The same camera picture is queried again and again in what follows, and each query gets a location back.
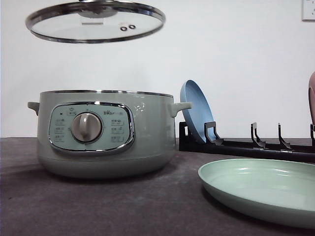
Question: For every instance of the green electric steamer pot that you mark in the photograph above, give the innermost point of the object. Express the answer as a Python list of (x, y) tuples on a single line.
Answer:
[(106, 133)]

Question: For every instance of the white right wall socket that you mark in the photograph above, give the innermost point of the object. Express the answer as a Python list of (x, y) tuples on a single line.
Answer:
[(307, 11)]

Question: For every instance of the green plate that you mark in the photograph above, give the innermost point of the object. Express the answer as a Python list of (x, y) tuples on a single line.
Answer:
[(275, 190)]

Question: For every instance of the black plate rack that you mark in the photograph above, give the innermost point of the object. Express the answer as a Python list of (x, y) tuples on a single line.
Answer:
[(257, 147)]

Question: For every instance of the blue plate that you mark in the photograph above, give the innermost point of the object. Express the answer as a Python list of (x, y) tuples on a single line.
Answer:
[(200, 111)]

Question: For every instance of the pink plate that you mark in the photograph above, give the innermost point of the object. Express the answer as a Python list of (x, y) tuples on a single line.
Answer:
[(311, 93)]

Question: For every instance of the glass steamer lid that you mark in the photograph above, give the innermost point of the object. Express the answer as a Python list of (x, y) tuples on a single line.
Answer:
[(95, 21)]

